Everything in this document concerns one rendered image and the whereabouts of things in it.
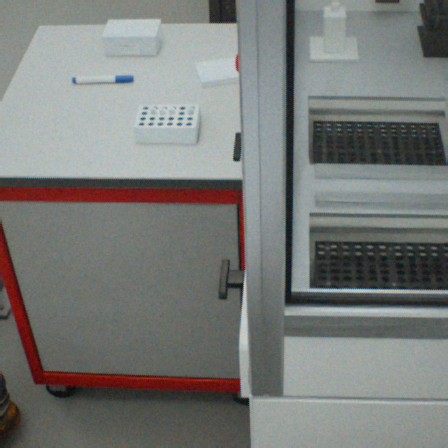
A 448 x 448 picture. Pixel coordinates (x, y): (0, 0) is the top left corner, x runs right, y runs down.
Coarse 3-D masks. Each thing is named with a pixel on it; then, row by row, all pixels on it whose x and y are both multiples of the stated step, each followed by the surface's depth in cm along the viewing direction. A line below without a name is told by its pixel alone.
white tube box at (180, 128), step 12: (144, 108) 175; (168, 108) 174; (180, 108) 174; (144, 120) 171; (156, 120) 171; (168, 120) 171; (180, 120) 171; (192, 120) 170; (144, 132) 170; (156, 132) 169; (168, 132) 169; (180, 132) 169; (192, 132) 169
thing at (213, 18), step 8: (208, 0) 217; (216, 0) 216; (224, 0) 217; (232, 0) 217; (216, 8) 218; (224, 8) 218; (232, 8) 218; (216, 16) 219; (224, 16) 220; (232, 16) 219
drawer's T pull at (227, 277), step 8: (224, 264) 122; (224, 272) 121; (232, 272) 121; (240, 272) 121; (224, 280) 119; (232, 280) 120; (240, 280) 120; (224, 288) 118; (232, 288) 120; (240, 288) 120; (224, 296) 118
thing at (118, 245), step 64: (64, 64) 197; (128, 64) 196; (192, 64) 194; (0, 128) 178; (64, 128) 177; (128, 128) 176; (0, 192) 169; (64, 192) 168; (128, 192) 167; (192, 192) 166; (0, 256) 181; (64, 256) 181; (128, 256) 179; (192, 256) 178; (64, 320) 194; (128, 320) 192; (192, 320) 191; (64, 384) 209; (128, 384) 207; (192, 384) 205
